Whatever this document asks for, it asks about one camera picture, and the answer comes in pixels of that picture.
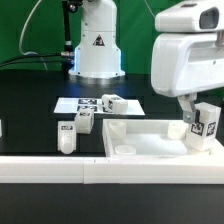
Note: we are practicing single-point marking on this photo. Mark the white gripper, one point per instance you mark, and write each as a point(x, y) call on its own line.
point(188, 55)

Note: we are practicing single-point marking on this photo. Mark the white square tabletop part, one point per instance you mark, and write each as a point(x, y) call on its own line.
point(132, 137)

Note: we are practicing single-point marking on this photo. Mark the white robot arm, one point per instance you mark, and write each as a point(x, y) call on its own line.
point(97, 57)

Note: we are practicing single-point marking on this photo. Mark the white marker sheet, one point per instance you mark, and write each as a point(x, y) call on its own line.
point(73, 105)

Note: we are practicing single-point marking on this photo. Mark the white L-shaped fence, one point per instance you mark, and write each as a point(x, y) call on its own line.
point(193, 169)

